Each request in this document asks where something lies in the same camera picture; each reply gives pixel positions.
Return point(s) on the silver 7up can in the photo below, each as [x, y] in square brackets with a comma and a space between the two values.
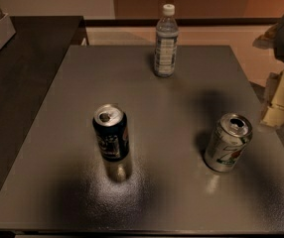
[231, 135]

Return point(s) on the dark blue pepsi can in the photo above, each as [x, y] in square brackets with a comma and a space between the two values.
[110, 126]

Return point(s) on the dark side table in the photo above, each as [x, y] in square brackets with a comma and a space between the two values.
[28, 65]

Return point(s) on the clear plastic water bottle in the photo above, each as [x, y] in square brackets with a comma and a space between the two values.
[167, 34]

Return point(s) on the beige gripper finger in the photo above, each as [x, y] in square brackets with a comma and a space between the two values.
[272, 114]

